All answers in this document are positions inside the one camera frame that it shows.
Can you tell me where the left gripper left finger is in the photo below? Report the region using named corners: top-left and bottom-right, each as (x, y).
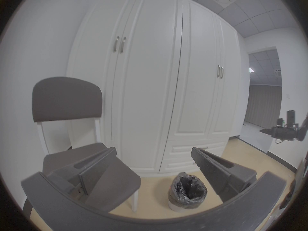
top-left (47, 147), bottom-right (117, 198)

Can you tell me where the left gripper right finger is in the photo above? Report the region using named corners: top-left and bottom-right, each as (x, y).
top-left (191, 147), bottom-right (257, 201)

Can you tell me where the black plastic bag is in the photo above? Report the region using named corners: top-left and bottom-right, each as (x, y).
top-left (168, 172), bottom-right (208, 209)

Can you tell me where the white trash bin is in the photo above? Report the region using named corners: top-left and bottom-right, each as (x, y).
top-left (168, 199), bottom-right (190, 213)

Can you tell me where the grey curtain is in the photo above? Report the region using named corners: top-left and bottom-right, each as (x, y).
top-left (245, 84), bottom-right (282, 127)

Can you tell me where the white chair with grey seat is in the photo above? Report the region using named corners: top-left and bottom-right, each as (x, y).
top-left (23, 77), bottom-right (141, 216)

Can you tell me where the white wardrobe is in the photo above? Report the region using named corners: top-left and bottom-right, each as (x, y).
top-left (66, 0), bottom-right (251, 177)

